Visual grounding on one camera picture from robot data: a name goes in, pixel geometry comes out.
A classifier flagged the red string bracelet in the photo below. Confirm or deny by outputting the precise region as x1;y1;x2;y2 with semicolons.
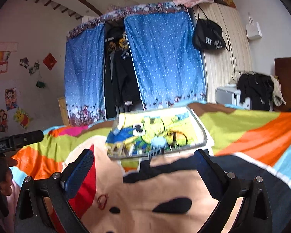
96;193;110;211

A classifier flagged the black beaded necklace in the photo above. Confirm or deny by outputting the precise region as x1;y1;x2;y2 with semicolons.
163;129;189;150

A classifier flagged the light blue wrist watch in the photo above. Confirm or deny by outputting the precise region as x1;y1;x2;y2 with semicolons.
149;137;168;157

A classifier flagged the person's left hand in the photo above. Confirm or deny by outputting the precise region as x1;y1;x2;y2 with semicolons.
0;157;18;196

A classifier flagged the colourful cartoon bed blanket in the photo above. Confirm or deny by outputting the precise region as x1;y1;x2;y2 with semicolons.
6;103;291;232

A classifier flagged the cartoon character poster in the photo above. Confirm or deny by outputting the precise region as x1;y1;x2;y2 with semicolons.
5;87;18;111

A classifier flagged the painted cardboard box tray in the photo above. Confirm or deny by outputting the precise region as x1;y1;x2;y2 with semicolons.
106;106;214;160

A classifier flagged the white small cabinet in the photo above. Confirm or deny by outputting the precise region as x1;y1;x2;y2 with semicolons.
216;84;251;110

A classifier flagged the dark hanging jacket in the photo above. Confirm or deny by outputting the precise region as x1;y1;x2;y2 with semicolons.
104;24;143;118

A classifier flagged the pile of dark clothes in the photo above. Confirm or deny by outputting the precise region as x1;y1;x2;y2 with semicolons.
237;72;286;111

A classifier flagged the beige wooden wardrobe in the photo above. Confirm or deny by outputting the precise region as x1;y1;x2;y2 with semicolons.
190;3;252;103

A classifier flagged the blue fabric wardrobe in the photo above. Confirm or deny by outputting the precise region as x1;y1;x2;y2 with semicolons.
64;2;207;126

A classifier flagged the white paper gift bag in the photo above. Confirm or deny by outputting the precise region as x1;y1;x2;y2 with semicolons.
245;13;262;41

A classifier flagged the yellow bear wall sticker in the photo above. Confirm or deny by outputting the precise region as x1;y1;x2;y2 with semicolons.
13;107;33;129

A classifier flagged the red square wall decoration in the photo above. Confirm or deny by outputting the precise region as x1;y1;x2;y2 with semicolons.
43;53;57;70

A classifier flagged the black drawstring bag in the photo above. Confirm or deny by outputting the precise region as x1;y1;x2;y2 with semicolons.
192;5;231;52

